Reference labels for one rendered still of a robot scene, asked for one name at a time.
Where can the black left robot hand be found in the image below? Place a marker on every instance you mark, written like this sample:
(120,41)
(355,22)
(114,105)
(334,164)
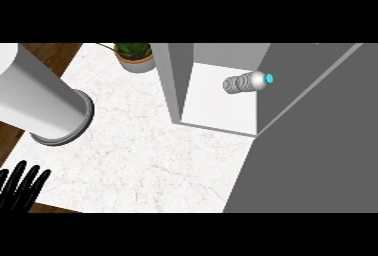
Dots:
(20,190)

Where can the grey cabinet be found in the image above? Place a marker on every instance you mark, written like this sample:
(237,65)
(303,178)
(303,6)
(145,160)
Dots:
(216,110)

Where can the clear water bottle, blue cap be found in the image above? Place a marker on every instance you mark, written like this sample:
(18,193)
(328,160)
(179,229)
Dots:
(245,82)

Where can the dark grey cabinet door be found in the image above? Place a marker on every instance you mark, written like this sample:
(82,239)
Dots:
(319,160)

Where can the large white cylinder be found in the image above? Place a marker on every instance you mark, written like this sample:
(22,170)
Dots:
(34,100)

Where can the green plant in grey pot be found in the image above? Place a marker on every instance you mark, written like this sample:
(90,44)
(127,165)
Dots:
(136,60)

